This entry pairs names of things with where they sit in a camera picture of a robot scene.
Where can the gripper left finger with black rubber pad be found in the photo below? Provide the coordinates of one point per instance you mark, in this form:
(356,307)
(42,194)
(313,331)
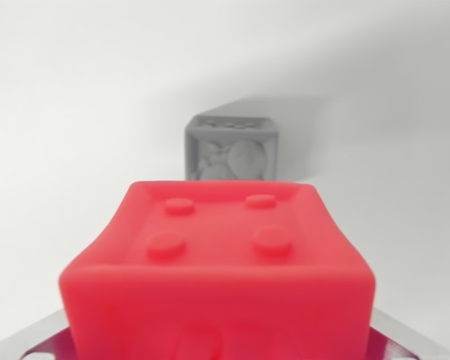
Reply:
(50,337)

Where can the red studded cube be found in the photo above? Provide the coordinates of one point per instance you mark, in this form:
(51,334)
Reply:
(217,285)

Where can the gripper right finger with black rubber pad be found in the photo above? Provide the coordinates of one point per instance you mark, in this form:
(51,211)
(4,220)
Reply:
(388,341)

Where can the grey studded cube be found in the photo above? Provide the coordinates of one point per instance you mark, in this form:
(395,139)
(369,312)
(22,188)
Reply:
(230,150)

